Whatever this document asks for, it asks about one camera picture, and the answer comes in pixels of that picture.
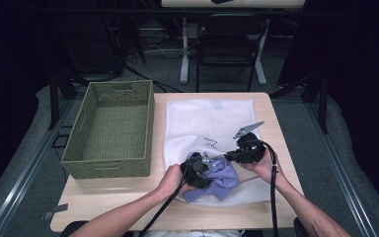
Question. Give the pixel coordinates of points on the person's right hand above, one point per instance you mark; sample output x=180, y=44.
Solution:
x=266, y=168

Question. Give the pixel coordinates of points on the white mesh laundry bag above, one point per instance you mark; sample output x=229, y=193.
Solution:
x=204, y=118

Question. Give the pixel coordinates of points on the person's white shirt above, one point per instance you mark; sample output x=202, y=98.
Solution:
x=190, y=234

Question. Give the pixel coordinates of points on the black floor bracket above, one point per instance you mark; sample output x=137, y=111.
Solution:
x=59, y=140

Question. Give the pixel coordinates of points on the white desk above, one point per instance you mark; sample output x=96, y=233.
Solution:
x=185, y=49

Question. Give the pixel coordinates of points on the black metal stand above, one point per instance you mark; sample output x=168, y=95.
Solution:
x=324, y=102
x=54, y=98

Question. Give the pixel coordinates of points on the grey tape strip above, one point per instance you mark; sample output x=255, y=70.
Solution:
x=57, y=210

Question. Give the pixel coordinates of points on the black chair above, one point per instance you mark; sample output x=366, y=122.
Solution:
x=227, y=49

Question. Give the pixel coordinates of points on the purple cloth garment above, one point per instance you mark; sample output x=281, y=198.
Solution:
x=223, y=179

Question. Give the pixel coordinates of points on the metal floor rail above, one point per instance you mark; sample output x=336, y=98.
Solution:
x=345, y=184
x=19, y=184

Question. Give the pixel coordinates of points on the person's left hand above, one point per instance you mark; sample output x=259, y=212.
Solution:
x=172, y=181

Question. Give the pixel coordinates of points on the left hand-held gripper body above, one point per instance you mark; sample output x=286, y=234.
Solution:
x=194, y=171

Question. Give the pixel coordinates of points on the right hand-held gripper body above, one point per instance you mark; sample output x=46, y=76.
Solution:
x=251, y=149

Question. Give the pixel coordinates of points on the green woven basket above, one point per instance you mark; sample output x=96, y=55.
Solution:
x=118, y=131

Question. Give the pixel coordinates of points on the black object on desk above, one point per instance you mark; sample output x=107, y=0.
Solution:
x=222, y=1

